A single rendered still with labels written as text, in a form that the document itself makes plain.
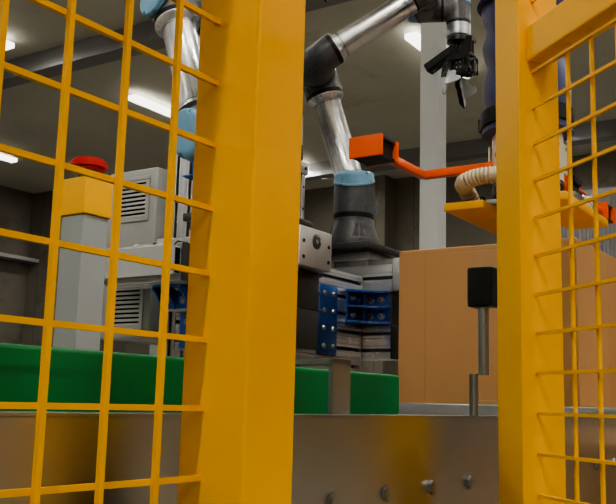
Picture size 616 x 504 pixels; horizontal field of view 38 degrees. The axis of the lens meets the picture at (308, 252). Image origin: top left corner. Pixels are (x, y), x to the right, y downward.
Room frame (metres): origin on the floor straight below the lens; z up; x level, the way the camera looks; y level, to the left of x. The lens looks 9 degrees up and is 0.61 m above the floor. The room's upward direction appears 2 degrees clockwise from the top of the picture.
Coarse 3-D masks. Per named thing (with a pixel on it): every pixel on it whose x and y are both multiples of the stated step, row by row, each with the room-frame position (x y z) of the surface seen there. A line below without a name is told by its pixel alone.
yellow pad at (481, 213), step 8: (480, 200) 2.01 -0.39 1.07; (448, 208) 2.06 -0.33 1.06; (456, 208) 2.05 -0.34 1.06; (464, 208) 2.04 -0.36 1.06; (472, 208) 2.03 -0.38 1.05; (480, 208) 2.02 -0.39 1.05; (488, 208) 2.03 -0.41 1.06; (496, 208) 2.07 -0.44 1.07; (456, 216) 2.11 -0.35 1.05; (464, 216) 2.11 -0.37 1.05; (472, 216) 2.11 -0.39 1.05; (480, 216) 2.11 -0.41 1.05; (488, 216) 2.10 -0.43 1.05; (496, 216) 2.10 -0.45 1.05; (480, 224) 2.20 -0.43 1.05; (488, 224) 2.20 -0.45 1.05; (496, 224) 2.19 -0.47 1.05; (496, 232) 2.30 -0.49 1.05
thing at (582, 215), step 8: (560, 192) 1.91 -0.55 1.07; (560, 200) 1.92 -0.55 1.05; (576, 200) 1.97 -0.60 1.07; (576, 208) 1.99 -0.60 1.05; (584, 208) 2.02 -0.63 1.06; (568, 216) 2.08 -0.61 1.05; (576, 216) 2.08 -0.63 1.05; (584, 216) 2.07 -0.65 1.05; (592, 216) 2.08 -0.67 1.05; (600, 216) 2.13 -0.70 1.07; (568, 224) 2.17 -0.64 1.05; (576, 224) 2.17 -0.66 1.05; (584, 224) 2.17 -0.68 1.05; (592, 224) 2.16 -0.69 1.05; (600, 224) 2.16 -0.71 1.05
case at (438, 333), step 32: (416, 256) 1.96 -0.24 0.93; (448, 256) 1.92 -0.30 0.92; (480, 256) 1.88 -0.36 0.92; (576, 256) 1.76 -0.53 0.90; (608, 256) 1.95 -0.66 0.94; (416, 288) 1.96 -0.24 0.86; (448, 288) 1.92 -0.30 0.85; (608, 288) 1.94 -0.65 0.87; (416, 320) 1.96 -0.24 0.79; (448, 320) 1.92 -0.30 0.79; (576, 320) 1.76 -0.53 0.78; (608, 320) 1.93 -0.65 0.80; (416, 352) 1.96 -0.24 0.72; (448, 352) 1.92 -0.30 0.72; (576, 352) 1.77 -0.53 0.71; (608, 352) 1.93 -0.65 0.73; (416, 384) 1.96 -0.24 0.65; (448, 384) 1.92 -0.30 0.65; (480, 384) 1.88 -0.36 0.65; (608, 384) 1.92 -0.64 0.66
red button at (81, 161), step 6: (78, 156) 1.61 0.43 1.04; (84, 156) 1.60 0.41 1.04; (90, 156) 1.61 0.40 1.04; (72, 162) 1.61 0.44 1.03; (78, 162) 1.60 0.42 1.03; (84, 162) 1.60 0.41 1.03; (90, 162) 1.60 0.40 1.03; (96, 162) 1.61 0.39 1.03; (102, 162) 1.61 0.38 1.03; (90, 168) 1.61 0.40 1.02; (96, 168) 1.61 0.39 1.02; (102, 168) 1.63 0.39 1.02; (78, 174) 1.62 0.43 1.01
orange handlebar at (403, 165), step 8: (400, 160) 2.11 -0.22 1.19; (400, 168) 2.13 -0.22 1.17; (408, 168) 2.14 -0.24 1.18; (416, 168) 2.18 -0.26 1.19; (440, 168) 2.20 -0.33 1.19; (448, 168) 2.18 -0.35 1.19; (456, 168) 2.17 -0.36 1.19; (464, 168) 2.16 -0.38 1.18; (472, 168) 2.15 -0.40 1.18; (416, 176) 2.20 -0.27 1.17; (424, 176) 2.22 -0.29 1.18; (432, 176) 2.21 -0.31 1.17; (440, 176) 2.20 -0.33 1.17; (448, 176) 2.19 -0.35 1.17; (584, 192) 2.42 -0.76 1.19; (600, 208) 2.55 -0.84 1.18
